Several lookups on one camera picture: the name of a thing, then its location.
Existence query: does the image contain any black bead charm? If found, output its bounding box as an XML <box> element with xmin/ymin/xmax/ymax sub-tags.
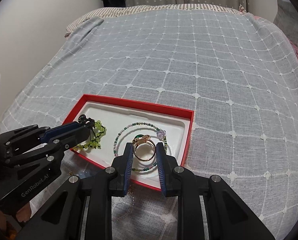
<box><xmin>78</xmin><ymin>114</ymin><xmax>95</xmax><ymax>129</ymax></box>

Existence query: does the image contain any green bead bracelet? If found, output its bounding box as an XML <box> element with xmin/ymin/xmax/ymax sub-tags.
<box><xmin>73</xmin><ymin>119</ymin><xmax>107</xmax><ymax>152</ymax></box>

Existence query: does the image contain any gold ring with green stone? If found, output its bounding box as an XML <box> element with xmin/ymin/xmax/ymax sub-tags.
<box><xmin>131</xmin><ymin>134</ymin><xmax>157</xmax><ymax>162</ymax></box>

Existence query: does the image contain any multicolour seed bead bracelet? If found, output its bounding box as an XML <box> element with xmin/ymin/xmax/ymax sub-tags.
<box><xmin>112</xmin><ymin>121</ymin><xmax>169</xmax><ymax>172</ymax></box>

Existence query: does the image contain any red jewelry box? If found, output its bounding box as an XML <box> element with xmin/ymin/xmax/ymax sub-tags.
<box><xmin>61</xmin><ymin>94</ymin><xmax>195</xmax><ymax>192</ymax></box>

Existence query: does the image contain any left hand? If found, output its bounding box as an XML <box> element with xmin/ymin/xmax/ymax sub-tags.
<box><xmin>0</xmin><ymin>203</ymin><xmax>32</xmax><ymax>239</ymax></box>

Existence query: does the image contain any grey checked bedspread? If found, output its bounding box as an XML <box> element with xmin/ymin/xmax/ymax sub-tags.
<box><xmin>0</xmin><ymin>9</ymin><xmax>298</xmax><ymax>239</ymax></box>

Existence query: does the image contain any striped bed sheet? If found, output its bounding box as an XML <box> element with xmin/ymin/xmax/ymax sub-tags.
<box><xmin>65</xmin><ymin>4</ymin><xmax>247</xmax><ymax>38</ymax></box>

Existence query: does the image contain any grey pillow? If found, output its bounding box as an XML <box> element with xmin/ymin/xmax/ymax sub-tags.
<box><xmin>273</xmin><ymin>0</ymin><xmax>298</xmax><ymax>47</ymax></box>

